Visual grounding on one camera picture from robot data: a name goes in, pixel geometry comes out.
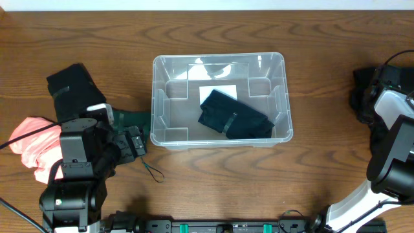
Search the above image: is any dark navy taped cloth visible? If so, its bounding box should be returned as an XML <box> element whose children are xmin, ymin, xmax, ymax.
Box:
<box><xmin>198</xmin><ymin>91</ymin><xmax>274</xmax><ymax>139</ymax></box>

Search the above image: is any black cloth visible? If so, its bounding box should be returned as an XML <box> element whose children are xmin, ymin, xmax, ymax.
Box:
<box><xmin>349</xmin><ymin>65</ymin><xmax>413</xmax><ymax>154</ymax></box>
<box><xmin>46</xmin><ymin>63</ymin><xmax>106</xmax><ymax>122</ymax></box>

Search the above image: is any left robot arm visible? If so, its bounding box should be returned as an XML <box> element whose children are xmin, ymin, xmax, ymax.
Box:
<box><xmin>39</xmin><ymin>118</ymin><xmax>147</xmax><ymax>232</ymax></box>

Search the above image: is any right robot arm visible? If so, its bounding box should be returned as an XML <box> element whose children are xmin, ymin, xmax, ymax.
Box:
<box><xmin>307</xmin><ymin>64</ymin><xmax>413</xmax><ymax>232</ymax></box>

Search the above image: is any dark green folded cloth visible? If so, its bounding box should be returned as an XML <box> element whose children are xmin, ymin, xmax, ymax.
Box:
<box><xmin>111</xmin><ymin>109</ymin><xmax>166</xmax><ymax>184</ymax></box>

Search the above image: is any clear plastic storage bin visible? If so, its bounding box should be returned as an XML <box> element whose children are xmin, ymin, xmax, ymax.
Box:
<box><xmin>150</xmin><ymin>52</ymin><xmax>294</xmax><ymax>150</ymax></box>

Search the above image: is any pink crumpled cloth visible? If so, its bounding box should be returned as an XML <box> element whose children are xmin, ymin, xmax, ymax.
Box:
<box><xmin>10</xmin><ymin>117</ymin><xmax>63</xmax><ymax>184</ymax></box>

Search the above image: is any white label in bin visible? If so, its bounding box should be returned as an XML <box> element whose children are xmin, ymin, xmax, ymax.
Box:
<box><xmin>199</xmin><ymin>85</ymin><xmax>237</xmax><ymax>104</ymax></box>

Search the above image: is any black mounting rail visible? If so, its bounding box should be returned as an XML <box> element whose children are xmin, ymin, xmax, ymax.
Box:
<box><xmin>97</xmin><ymin>211</ymin><xmax>334</xmax><ymax>233</ymax></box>

